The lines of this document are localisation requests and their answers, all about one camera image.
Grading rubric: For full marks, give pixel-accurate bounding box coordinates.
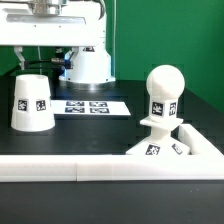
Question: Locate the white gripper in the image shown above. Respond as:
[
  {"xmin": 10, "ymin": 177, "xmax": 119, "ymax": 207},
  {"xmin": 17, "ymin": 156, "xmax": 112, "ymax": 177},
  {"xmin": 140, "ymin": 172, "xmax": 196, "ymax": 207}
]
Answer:
[{"xmin": 0, "ymin": 0, "xmax": 106, "ymax": 70}]

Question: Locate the white lamp shade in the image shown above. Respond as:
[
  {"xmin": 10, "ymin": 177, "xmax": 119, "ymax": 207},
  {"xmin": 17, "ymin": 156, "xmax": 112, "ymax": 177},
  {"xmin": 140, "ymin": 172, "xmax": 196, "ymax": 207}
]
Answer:
[{"xmin": 11, "ymin": 74, "xmax": 55, "ymax": 132}]

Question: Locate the white lamp bulb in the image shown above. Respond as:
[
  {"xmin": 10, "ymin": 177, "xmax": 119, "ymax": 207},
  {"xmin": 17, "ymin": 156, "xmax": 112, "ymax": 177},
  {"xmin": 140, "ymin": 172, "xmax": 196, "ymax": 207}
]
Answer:
[{"xmin": 146, "ymin": 65, "xmax": 185, "ymax": 122}]

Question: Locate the white lamp base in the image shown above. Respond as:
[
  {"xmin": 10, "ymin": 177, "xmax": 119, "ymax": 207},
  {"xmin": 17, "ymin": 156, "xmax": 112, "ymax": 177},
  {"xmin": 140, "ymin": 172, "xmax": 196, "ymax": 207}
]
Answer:
[{"xmin": 126, "ymin": 117, "xmax": 190, "ymax": 156}]

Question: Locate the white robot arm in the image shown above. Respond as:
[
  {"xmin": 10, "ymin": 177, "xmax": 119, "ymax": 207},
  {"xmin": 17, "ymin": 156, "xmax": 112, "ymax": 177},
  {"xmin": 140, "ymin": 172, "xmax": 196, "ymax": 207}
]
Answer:
[{"xmin": 0, "ymin": 0, "xmax": 115, "ymax": 89}]

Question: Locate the white marker sheet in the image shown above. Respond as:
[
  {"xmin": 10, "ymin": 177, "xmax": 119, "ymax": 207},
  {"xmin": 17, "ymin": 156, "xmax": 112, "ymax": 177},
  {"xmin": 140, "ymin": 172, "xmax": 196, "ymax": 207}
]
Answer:
[{"xmin": 51, "ymin": 100, "xmax": 131, "ymax": 116}]

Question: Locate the white L-shaped fence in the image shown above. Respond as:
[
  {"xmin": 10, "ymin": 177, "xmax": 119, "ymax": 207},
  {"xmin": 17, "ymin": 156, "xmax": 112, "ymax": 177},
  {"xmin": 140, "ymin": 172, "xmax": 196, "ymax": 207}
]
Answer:
[{"xmin": 0, "ymin": 124, "xmax": 224, "ymax": 182}]

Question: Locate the white thin cable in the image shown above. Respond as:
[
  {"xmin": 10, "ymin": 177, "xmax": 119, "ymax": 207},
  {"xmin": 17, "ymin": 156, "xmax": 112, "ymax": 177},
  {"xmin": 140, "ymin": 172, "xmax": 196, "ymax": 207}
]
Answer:
[{"xmin": 37, "ymin": 45, "xmax": 43, "ymax": 76}]

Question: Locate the black cable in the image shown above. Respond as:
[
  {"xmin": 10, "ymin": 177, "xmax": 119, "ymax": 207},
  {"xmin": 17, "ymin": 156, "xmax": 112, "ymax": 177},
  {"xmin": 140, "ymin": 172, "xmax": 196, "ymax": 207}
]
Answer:
[{"xmin": 26, "ymin": 57, "xmax": 68, "ymax": 69}]

